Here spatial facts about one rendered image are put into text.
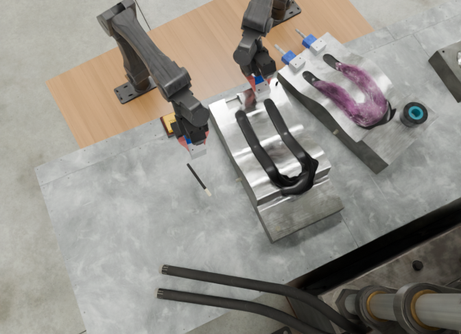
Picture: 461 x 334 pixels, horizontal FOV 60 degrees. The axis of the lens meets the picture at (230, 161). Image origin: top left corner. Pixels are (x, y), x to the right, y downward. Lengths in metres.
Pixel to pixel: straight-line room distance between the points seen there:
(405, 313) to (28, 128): 2.17
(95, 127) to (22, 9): 1.63
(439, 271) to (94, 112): 1.29
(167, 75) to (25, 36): 1.90
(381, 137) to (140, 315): 0.95
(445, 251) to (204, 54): 1.09
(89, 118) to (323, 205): 0.87
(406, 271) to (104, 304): 0.96
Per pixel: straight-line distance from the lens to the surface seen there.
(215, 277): 1.24
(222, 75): 1.52
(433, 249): 1.50
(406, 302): 0.89
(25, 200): 2.41
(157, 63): 1.07
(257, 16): 1.22
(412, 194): 1.49
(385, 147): 1.38
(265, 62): 1.23
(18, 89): 2.69
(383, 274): 1.42
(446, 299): 0.80
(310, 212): 1.30
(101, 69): 1.60
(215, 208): 1.34
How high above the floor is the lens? 2.11
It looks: 71 degrees down
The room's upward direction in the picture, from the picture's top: 3 degrees clockwise
